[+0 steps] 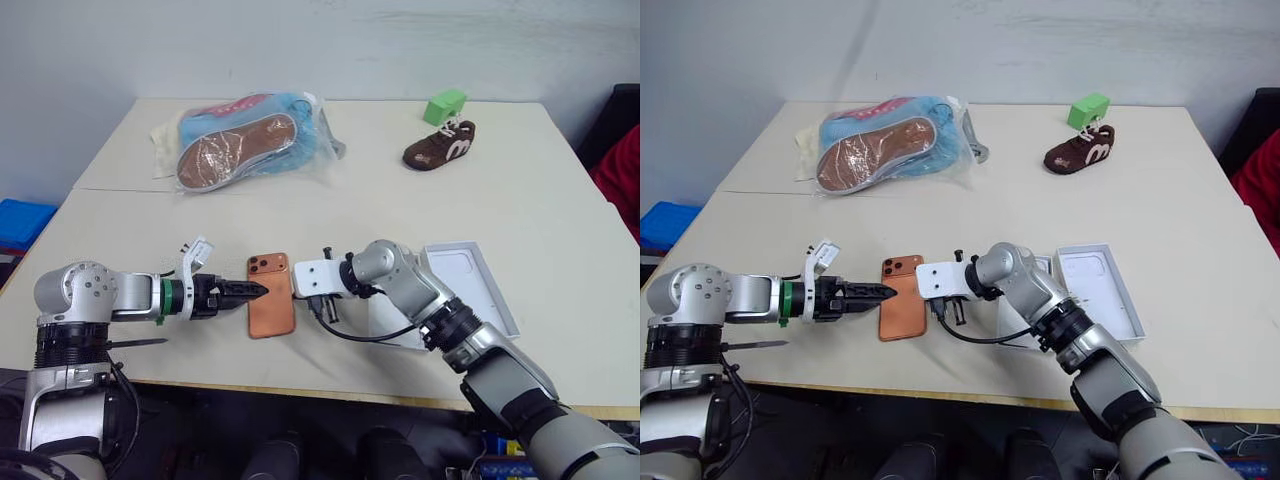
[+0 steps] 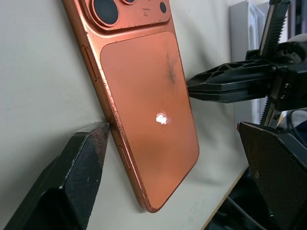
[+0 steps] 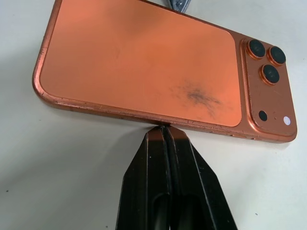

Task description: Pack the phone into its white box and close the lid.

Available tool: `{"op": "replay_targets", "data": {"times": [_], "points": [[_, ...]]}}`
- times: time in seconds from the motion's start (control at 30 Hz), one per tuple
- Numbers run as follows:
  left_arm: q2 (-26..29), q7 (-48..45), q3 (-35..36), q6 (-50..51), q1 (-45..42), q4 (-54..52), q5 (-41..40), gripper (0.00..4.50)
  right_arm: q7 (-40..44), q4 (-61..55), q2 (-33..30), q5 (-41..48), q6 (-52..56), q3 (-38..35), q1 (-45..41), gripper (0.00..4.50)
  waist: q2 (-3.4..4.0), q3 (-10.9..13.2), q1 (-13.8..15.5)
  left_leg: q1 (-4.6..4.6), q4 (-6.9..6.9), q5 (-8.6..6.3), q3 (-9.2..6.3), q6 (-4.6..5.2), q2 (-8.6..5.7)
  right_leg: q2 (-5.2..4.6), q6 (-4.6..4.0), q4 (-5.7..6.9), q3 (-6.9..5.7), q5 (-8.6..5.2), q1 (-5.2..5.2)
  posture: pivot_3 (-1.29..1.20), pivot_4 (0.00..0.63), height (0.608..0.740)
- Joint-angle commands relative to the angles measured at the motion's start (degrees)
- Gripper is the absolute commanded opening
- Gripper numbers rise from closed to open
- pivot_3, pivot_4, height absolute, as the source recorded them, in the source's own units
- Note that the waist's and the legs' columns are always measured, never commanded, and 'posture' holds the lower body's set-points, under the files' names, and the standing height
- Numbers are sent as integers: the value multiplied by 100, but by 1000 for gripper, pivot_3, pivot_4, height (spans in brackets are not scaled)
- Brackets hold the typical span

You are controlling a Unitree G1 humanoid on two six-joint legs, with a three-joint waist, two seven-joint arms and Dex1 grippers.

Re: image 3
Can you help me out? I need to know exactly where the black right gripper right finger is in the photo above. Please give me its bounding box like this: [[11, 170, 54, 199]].
[[164, 125, 239, 230]]

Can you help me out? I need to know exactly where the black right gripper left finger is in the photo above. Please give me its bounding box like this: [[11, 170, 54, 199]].
[[115, 125, 171, 230]]

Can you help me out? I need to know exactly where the orange smartphone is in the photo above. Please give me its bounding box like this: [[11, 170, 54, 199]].
[[31, 0, 298, 144]]

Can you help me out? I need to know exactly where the grey metal object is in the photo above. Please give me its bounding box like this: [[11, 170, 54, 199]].
[[162, 0, 192, 11]]

